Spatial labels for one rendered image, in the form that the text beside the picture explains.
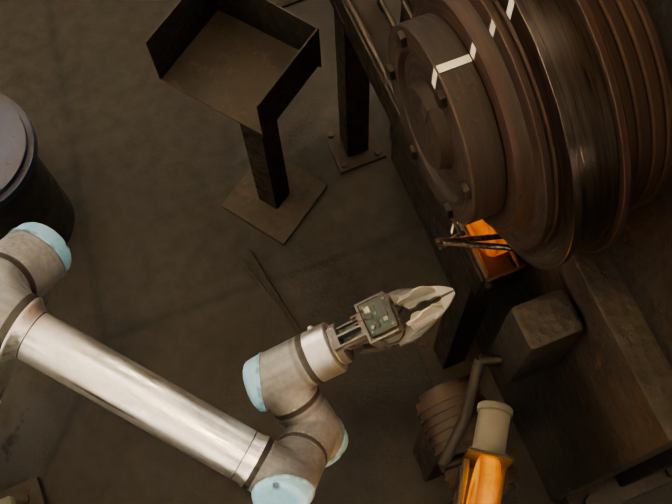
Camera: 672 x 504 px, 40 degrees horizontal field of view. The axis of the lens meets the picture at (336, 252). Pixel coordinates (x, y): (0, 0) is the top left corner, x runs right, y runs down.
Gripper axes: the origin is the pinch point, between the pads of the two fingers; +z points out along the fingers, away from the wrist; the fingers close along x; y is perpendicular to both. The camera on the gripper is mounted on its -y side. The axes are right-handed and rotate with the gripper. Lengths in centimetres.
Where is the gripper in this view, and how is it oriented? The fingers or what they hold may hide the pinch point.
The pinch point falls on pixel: (447, 295)
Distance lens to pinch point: 152.3
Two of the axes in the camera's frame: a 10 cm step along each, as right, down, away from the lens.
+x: -3.7, -8.7, 3.4
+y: -3.1, -2.3, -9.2
